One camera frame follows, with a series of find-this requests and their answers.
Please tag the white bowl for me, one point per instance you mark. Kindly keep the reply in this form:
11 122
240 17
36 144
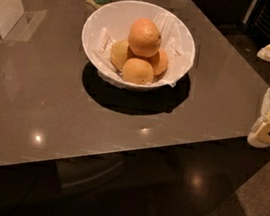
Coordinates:
121 17

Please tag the green yellow sponge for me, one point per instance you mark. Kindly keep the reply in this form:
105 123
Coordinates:
98 3

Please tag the orange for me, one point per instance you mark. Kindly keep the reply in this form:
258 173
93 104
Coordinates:
120 53
159 62
144 38
138 71

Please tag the white paper liner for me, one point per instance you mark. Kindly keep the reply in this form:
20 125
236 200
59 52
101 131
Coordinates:
172 38

